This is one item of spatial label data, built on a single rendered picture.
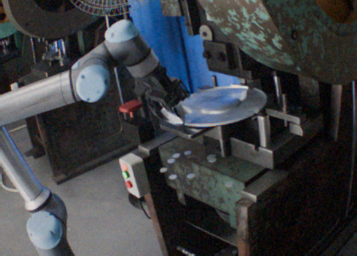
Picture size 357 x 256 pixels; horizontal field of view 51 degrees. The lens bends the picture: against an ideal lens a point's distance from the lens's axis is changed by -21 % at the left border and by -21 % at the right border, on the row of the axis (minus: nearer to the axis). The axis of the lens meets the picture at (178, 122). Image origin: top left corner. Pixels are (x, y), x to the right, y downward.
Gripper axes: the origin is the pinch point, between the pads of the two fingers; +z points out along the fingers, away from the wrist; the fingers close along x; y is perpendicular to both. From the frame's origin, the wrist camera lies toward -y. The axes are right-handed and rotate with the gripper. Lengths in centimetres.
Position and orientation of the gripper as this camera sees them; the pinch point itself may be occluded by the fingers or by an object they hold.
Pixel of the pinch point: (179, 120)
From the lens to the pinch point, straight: 127.1
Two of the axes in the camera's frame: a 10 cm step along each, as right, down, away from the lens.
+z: 4.7, 6.6, 5.9
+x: 6.0, -7.3, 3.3
